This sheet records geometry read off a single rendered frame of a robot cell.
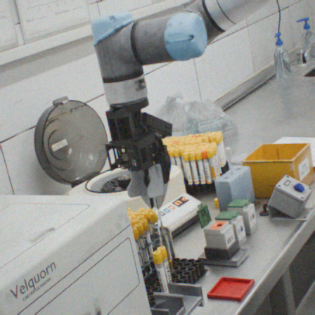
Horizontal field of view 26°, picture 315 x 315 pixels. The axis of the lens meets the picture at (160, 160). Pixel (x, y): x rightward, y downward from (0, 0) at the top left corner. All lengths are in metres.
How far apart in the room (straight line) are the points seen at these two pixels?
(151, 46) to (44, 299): 0.48
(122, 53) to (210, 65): 1.49
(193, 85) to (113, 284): 1.61
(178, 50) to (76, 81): 0.83
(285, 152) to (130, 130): 0.67
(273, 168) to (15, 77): 0.67
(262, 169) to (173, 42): 0.62
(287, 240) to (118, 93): 0.51
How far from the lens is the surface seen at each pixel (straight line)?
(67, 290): 0.87
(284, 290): 1.49
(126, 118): 1.19
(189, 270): 1.35
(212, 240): 1.38
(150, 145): 1.21
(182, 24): 1.12
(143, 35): 1.14
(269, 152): 1.78
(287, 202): 1.53
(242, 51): 2.91
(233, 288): 1.29
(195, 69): 2.52
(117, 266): 0.96
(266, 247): 1.43
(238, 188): 1.58
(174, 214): 1.57
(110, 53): 1.16
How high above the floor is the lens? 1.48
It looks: 16 degrees down
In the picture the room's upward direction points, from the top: 12 degrees counter-clockwise
